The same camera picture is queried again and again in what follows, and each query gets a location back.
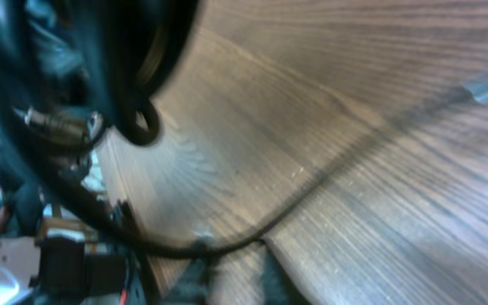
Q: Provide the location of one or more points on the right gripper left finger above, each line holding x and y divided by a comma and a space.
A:
195, 284

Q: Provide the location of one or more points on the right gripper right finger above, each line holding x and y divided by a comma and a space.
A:
278, 287

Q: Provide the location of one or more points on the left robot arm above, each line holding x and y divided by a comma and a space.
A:
69, 71

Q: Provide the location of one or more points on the seated person in background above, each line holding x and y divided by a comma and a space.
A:
24, 206

